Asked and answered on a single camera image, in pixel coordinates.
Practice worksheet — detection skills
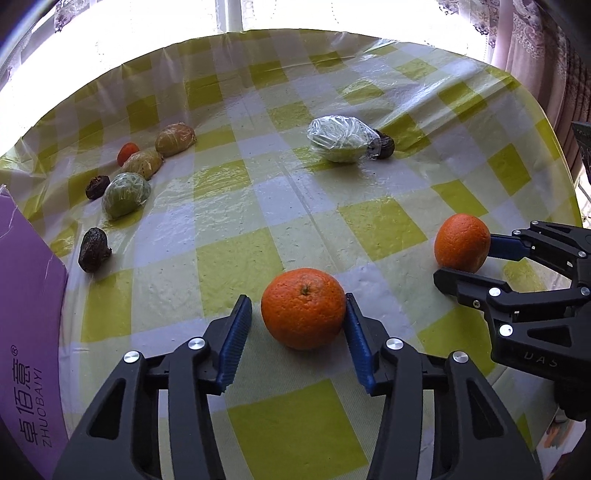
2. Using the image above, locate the green fruit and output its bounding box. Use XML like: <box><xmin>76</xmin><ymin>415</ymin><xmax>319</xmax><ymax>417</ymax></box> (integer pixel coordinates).
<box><xmin>101</xmin><ymin>172</ymin><xmax>151</xmax><ymax>220</ymax></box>
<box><xmin>307</xmin><ymin>115</ymin><xmax>382</xmax><ymax>164</ymax></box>

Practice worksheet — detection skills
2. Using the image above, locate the large orange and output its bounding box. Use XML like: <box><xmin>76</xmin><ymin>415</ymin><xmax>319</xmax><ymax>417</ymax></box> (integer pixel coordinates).
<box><xmin>260</xmin><ymin>268</ymin><xmax>346</xmax><ymax>351</ymax></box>

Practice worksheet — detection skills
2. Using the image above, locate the purple cardboard box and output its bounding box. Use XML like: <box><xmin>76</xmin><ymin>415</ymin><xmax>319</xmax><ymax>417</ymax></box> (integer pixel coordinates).
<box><xmin>1</xmin><ymin>186</ymin><xmax>68</xmax><ymax>479</ymax></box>

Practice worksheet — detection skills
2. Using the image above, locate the yellow white checkered tablecloth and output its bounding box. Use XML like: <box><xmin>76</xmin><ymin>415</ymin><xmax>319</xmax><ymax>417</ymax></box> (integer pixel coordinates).
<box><xmin>0</xmin><ymin>28</ymin><xmax>584</xmax><ymax>480</ymax></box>

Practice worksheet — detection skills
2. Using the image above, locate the dark chestnut lower left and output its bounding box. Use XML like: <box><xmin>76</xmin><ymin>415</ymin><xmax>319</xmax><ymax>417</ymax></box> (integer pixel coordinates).
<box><xmin>78</xmin><ymin>227</ymin><xmax>112</xmax><ymax>273</ymax></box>

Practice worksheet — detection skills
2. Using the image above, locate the white window frame post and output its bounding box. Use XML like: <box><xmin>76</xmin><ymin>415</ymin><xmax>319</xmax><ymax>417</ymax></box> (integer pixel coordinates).
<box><xmin>215</xmin><ymin>0</ymin><xmax>243</xmax><ymax>33</ymax></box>

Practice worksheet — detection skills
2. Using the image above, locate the pink floral curtain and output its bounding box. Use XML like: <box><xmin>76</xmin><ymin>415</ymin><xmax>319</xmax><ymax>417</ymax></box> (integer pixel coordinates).
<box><xmin>438</xmin><ymin>1</ymin><xmax>590</xmax><ymax>179</ymax></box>

